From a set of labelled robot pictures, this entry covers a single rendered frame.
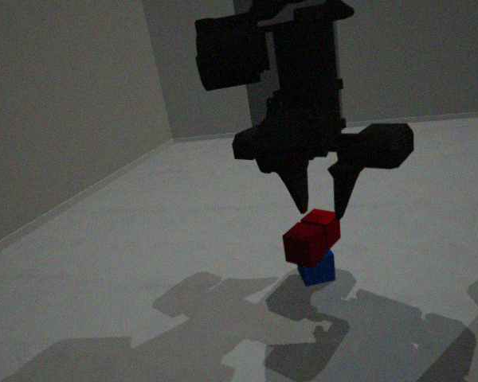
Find blue cube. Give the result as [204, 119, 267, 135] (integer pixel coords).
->
[298, 249, 335, 287]

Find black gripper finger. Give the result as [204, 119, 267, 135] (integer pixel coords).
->
[276, 169, 308, 214]
[327, 161, 365, 220]

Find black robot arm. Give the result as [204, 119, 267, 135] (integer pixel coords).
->
[194, 0, 355, 174]

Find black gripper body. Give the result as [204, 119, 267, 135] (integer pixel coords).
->
[232, 70, 413, 169]

